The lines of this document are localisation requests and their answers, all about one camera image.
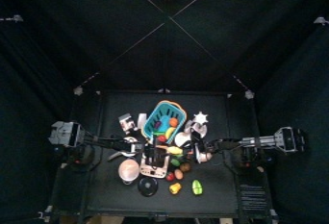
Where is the yellow toy corn cob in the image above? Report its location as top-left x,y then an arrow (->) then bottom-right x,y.
165,146 -> 183,156

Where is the beige toy cup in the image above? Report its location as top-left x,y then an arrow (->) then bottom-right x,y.
195,150 -> 214,164

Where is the brown toy mushroom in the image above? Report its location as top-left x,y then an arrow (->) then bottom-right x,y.
179,162 -> 192,174

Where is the teal basket with orange handle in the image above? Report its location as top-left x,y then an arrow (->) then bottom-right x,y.
141,100 -> 187,147

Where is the green toy lime half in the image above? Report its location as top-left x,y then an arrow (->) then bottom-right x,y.
191,179 -> 204,196

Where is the white round toy plate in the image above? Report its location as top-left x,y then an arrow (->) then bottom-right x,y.
173,132 -> 192,148

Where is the pink white toy stove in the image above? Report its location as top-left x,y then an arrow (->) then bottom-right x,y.
139,150 -> 172,180

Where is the black round lid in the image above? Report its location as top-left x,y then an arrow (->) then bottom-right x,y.
137,177 -> 159,198

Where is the yellow toy banana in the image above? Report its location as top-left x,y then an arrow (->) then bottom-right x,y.
164,127 -> 177,139

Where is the white star-shaped toy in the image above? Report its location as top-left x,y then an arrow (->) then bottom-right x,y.
191,112 -> 210,125

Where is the yellow toy pepper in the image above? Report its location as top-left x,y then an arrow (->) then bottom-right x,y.
168,182 -> 181,195

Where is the silver toy pot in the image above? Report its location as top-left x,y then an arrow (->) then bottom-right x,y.
116,158 -> 141,186

